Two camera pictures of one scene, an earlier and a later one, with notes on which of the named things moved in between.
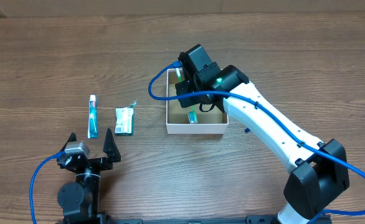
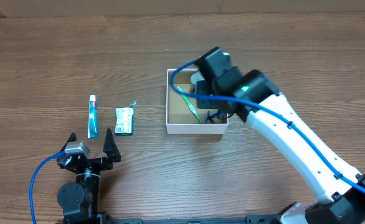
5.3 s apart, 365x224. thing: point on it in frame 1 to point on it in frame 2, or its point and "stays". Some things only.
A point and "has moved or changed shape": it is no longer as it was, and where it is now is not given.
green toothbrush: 192,115 has moved or changed shape
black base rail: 253,219 stays
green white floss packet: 124,120 stays
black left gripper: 94,162 stays
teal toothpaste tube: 93,129 stays
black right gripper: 184,94 to 205,97
